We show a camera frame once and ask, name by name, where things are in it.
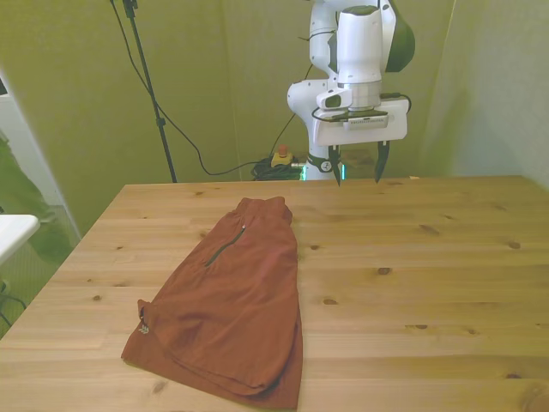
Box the coiled black cable bundle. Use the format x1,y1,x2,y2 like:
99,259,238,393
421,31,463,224
250,157,308,182

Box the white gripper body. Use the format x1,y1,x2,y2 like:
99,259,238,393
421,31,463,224
311,98,409,147

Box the long black tripod cable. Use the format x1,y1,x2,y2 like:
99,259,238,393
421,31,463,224
108,0,275,178

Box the white tray edge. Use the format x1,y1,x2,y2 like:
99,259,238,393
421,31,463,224
0,214,41,265

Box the rust red shorts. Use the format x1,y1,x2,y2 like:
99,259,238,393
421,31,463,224
120,196,305,411

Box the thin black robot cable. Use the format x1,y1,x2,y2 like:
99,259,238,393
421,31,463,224
273,63,317,156

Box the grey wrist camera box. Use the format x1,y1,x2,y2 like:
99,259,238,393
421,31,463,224
341,111,391,129

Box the black floor cable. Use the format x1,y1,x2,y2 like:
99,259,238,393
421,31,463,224
0,278,28,332

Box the yellow emergency stop button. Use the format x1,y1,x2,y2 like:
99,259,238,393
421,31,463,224
270,144,295,170

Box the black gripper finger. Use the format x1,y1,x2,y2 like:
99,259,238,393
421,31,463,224
329,145,343,187
373,141,389,184

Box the white panel board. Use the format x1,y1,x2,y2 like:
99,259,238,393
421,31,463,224
0,68,82,241

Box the black tripod stand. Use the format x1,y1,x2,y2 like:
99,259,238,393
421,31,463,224
121,0,179,184

